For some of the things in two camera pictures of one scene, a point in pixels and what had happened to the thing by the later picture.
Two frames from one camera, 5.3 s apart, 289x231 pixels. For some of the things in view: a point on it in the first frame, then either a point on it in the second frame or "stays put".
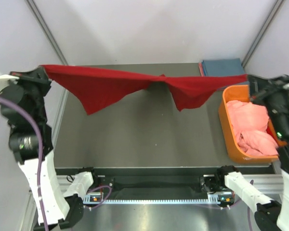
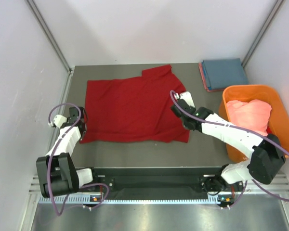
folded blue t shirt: [222, 67] stays put
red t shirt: [91, 88] to [135, 109]
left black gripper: [37, 76] to [82, 136]
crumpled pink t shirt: [250, 122] stays put
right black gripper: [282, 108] to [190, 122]
